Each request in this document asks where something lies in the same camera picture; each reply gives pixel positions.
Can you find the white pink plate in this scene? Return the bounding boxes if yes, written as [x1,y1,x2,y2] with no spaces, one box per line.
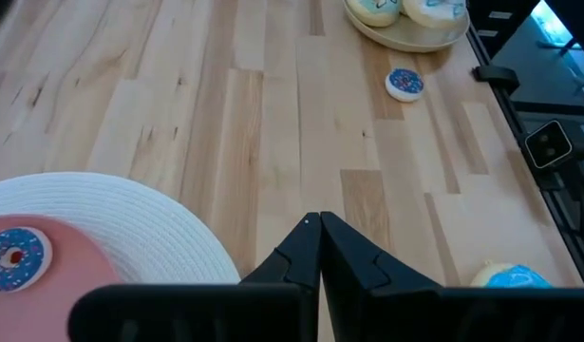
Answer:
[0,171,241,286]

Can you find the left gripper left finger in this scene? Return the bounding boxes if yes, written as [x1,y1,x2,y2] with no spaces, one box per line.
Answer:
[66,212,323,342]

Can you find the small white-rimmed camera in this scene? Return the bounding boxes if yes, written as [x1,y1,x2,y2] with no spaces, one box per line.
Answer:
[523,119,574,170]

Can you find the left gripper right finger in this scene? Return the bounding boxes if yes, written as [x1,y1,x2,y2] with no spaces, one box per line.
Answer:
[321,211,584,342]

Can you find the white donut blue drizzle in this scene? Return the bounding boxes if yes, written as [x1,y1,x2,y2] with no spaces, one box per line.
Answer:
[402,0,467,29]

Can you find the pale yellow plate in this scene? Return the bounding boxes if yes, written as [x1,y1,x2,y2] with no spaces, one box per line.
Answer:
[342,0,471,54]

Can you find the black box white labels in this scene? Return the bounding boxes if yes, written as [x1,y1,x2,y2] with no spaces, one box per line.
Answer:
[466,0,542,58]

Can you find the small purple sprinkled donut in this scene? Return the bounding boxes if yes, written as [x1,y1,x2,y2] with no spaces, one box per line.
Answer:
[385,67,425,104]
[0,226,54,293]

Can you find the black frame clamp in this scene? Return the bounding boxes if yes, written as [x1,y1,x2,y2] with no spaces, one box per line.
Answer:
[472,65,520,95]

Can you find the blue frosted donut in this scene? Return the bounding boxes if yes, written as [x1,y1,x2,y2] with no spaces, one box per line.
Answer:
[470,260,554,289]

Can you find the mint green donut dark drizzle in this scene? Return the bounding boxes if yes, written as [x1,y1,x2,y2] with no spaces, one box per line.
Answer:
[346,0,402,29]

